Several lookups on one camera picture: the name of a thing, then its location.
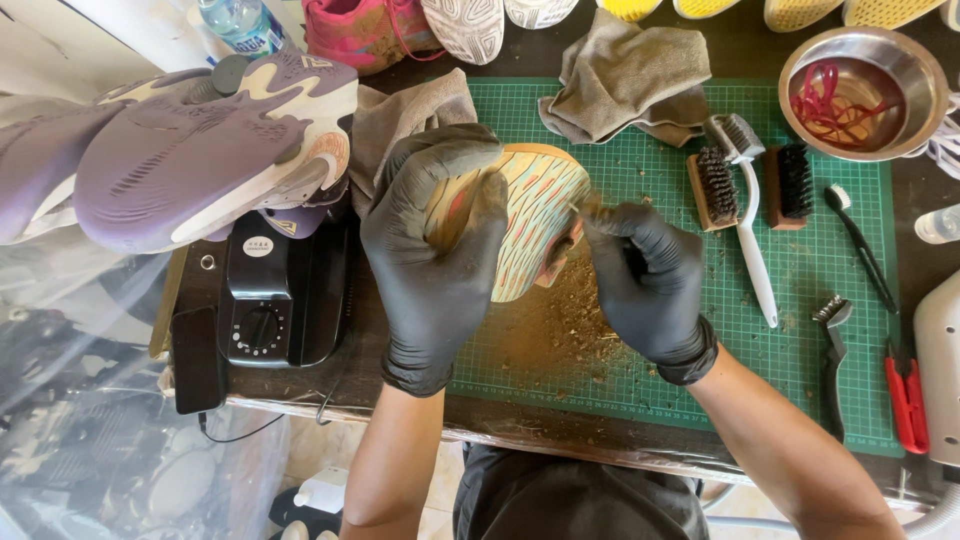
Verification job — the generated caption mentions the person's right hand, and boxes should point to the person's right hand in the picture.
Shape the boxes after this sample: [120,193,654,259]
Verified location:
[580,201,720,388]

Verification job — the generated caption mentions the person's left hand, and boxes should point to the person's left hand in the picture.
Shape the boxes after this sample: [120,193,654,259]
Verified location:
[360,123,511,399]

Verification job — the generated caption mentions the shoe with multicolour striped sole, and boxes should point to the shoe with multicolour striped sole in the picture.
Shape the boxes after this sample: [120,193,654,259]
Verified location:
[423,142,594,305]

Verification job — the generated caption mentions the pile of brown dirt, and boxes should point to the pile of brown dirt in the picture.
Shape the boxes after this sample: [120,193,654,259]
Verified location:
[486,253,655,385]

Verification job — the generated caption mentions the wooden brush with brown bristles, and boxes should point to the wooden brush with brown bristles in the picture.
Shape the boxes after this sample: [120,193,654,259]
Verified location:
[685,145,741,233]

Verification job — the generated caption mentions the black shoe dryer machine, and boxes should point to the black shoe dryer machine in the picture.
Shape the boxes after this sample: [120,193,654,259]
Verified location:
[216,196,355,369]

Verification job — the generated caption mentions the grey cloth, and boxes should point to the grey cloth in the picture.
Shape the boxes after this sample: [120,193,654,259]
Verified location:
[348,67,480,220]
[537,8,713,150]

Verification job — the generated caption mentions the green cutting mat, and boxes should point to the green cutting mat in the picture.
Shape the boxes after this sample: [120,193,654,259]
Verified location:
[445,76,906,459]

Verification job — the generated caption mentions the wooden brush with black bristles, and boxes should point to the wooden brush with black bristles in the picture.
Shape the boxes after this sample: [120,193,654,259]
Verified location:
[762,142,816,232]

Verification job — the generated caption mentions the black toothbrush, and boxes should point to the black toothbrush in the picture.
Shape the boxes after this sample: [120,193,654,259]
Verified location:
[823,183,900,315]

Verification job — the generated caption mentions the person's dark shorts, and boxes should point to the person's dark shorts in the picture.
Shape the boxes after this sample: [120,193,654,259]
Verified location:
[453,441,711,540]

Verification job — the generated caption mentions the pink shoe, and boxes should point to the pink shoe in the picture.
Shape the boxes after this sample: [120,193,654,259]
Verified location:
[301,0,446,77]

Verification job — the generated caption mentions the black phone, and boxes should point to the black phone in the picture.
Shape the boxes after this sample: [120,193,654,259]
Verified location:
[170,305,228,416]

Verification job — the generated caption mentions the white shoe with patterned sole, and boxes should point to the white shoe with patterned sole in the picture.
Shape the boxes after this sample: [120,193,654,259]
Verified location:
[419,0,506,67]
[503,0,581,30]

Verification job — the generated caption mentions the red shoelaces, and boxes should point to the red shoelaces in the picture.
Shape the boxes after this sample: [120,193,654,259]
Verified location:
[789,62,895,148]

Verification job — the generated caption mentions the purple and cream sneaker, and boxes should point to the purple and cream sneaker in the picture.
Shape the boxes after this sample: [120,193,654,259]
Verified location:
[0,67,216,246]
[72,48,360,257]

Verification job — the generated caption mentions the red snips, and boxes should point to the red snips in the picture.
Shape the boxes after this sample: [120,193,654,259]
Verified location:
[882,339,932,456]

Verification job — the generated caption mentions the black round dryer cap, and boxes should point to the black round dryer cap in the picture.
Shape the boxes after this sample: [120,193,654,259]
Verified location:
[210,53,251,97]

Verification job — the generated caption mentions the yellow shoe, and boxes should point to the yellow shoe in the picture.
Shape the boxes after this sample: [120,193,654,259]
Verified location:
[672,0,744,21]
[595,0,664,23]
[843,0,948,30]
[764,0,846,34]

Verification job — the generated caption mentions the small clear bottle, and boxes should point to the small clear bottle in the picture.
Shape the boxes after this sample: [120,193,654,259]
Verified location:
[913,203,960,246]

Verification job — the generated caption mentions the white appliance housing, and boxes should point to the white appliance housing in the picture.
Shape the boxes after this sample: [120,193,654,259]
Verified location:
[912,269,960,468]

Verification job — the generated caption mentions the clear water bottle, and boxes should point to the clear water bottle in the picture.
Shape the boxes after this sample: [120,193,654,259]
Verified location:
[196,0,291,60]

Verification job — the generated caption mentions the white shoelaces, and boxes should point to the white shoelaces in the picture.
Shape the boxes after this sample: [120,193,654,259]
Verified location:
[924,91,960,182]

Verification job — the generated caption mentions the steel bowl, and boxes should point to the steel bowl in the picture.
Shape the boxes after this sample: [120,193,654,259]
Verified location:
[777,26,952,164]

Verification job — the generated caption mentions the clear plastic sheet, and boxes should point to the clear plastic sheet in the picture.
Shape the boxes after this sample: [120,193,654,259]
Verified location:
[0,225,291,540]

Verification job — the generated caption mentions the white-handled scrub brush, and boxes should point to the white-handled scrub brush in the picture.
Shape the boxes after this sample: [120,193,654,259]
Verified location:
[702,113,780,330]

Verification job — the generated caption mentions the black wire brush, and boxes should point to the black wire brush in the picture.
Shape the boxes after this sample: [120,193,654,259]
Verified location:
[811,294,855,444]

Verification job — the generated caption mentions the black cable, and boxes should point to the black cable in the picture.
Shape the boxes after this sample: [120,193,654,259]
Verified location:
[198,410,287,445]

